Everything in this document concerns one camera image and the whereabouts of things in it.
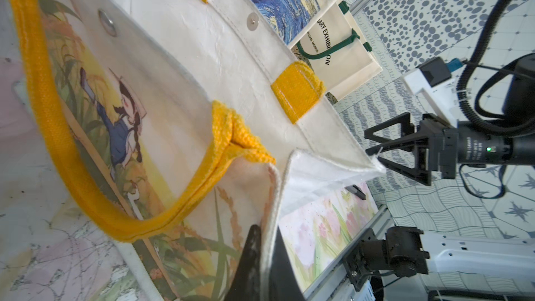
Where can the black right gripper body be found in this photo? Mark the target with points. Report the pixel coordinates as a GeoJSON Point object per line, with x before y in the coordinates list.
{"type": "Point", "coordinates": [442, 148]}

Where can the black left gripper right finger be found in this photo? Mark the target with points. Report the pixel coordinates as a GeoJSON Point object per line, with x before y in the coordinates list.
{"type": "Point", "coordinates": [283, 284]}

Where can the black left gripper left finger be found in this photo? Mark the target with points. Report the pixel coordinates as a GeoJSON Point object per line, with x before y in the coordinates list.
{"type": "Point", "coordinates": [246, 284]}

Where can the yellow-handled cartoon canvas bag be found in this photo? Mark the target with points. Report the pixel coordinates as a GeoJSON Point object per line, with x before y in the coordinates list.
{"type": "Point", "coordinates": [143, 138]}

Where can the aluminium mounting rail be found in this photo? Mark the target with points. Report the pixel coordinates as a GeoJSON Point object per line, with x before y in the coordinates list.
{"type": "Point", "coordinates": [342, 279]}

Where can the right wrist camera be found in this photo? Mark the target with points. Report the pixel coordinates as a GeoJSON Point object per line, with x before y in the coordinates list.
{"type": "Point", "coordinates": [434, 81]}

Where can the green-handled floral canvas bag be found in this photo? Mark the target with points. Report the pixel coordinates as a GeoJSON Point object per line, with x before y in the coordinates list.
{"type": "Point", "coordinates": [338, 52]}

